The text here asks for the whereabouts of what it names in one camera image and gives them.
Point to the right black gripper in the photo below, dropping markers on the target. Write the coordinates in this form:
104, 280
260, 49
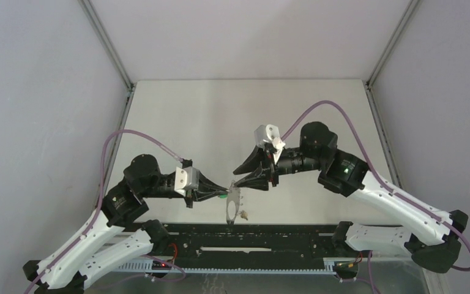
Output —
258, 179

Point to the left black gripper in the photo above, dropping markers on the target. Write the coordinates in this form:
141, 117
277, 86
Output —
207, 188

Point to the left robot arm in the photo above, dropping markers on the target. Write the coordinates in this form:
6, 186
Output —
81, 260

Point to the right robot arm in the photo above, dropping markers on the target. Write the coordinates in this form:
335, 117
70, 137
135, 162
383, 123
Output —
429, 236

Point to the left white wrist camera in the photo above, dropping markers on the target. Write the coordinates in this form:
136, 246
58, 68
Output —
186, 178

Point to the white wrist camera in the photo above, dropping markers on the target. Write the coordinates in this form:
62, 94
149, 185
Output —
270, 135
186, 178

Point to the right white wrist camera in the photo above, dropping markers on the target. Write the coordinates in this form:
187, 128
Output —
270, 135

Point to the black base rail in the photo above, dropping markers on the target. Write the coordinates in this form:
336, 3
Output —
252, 247

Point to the white cable duct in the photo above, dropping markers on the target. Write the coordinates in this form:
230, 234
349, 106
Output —
139, 265

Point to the left aluminium frame post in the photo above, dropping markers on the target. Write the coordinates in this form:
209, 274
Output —
100, 30

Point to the aluminium frame post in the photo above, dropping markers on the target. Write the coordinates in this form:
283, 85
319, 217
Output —
395, 37
100, 30

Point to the right aluminium frame post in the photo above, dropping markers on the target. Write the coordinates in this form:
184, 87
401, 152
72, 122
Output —
395, 37

